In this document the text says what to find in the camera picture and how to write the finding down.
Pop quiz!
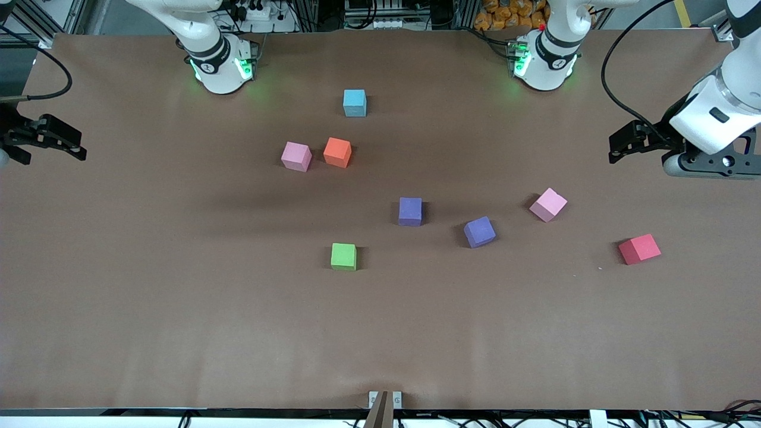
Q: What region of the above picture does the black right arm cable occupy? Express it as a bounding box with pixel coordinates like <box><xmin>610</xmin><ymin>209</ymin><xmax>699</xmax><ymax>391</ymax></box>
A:
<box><xmin>0</xmin><ymin>27</ymin><xmax>73</xmax><ymax>100</ymax></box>

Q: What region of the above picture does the red foam block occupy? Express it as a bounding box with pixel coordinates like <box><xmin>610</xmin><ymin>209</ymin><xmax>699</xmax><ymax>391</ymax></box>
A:
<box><xmin>618</xmin><ymin>234</ymin><xmax>662</xmax><ymax>266</ymax></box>

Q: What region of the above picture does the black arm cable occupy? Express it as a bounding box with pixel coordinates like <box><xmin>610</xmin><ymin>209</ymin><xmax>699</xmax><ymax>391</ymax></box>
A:
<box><xmin>0</xmin><ymin>27</ymin><xmax>73</xmax><ymax>100</ymax></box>
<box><xmin>601</xmin><ymin>0</ymin><xmax>675</xmax><ymax>143</ymax></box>

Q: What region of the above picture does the brown table cover sheet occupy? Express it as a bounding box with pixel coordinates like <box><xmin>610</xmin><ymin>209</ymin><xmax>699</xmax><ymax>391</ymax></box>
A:
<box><xmin>0</xmin><ymin>30</ymin><xmax>761</xmax><ymax>411</ymax></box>

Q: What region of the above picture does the orange foam block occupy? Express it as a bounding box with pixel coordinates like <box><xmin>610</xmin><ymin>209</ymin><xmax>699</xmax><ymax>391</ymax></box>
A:
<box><xmin>323</xmin><ymin>137</ymin><xmax>352</xmax><ymax>169</ymax></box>

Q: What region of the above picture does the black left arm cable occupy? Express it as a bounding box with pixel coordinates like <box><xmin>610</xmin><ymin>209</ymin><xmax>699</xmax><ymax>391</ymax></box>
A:
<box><xmin>601</xmin><ymin>0</ymin><xmax>675</xmax><ymax>143</ymax></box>

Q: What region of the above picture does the orange snack packet pile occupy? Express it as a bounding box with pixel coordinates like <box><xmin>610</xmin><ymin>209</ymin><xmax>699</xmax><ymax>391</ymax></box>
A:
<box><xmin>474</xmin><ymin>0</ymin><xmax>551</xmax><ymax>32</ymax></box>

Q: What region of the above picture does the black cable bundle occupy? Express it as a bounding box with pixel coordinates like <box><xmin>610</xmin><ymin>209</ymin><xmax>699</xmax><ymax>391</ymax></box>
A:
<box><xmin>642</xmin><ymin>409</ymin><xmax>761</xmax><ymax>428</ymax></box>

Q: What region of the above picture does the pink foam block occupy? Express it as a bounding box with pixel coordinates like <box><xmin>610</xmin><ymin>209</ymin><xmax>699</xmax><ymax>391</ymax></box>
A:
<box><xmin>529</xmin><ymin>187</ymin><xmax>568</xmax><ymax>223</ymax></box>
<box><xmin>281</xmin><ymin>141</ymin><xmax>313</xmax><ymax>173</ymax></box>

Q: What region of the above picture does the white power strip with plugs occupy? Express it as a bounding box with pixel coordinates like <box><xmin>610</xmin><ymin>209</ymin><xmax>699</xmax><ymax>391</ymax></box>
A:
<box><xmin>235</xmin><ymin>0</ymin><xmax>298</xmax><ymax>32</ymax></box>

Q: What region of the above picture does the blue foam block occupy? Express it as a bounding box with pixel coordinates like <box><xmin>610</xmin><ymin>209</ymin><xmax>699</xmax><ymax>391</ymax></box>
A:
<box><xmin>343</xmin><ymin>89</ymin><xmax>367</xmax><ymax>118</ymax></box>

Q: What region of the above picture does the green foam block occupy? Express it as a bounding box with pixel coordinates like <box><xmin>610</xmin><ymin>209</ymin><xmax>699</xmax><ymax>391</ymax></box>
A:
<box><xmin>331</xmin><ymin>243</ymin><xmax>357</xmax><ymax>272</ymax></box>

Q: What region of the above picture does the long white power strip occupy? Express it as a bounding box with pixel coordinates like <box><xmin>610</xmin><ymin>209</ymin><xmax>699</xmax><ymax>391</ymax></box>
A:
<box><xmin>345</xmin><ymin>17</ymin><xmax>417</xmax><ymax>30</ymax></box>

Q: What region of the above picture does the small metal edge bracket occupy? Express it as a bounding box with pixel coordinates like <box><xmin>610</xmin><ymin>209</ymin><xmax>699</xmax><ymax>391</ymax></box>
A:
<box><xmin>369</xmin><ymin>391</ymin><xmax>402</xmax><ymax>411</ymax></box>

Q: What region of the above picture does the purple foam block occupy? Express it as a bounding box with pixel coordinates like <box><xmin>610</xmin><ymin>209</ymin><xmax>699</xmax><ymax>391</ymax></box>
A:
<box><xmin>463</xmin><ymin>216</ymin><xmax>497</xmax><ymax>248</ymax></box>
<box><xmin>398</xmin><ymin>197</ymin><xmax>423</xmax><ymax>227</ymax></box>

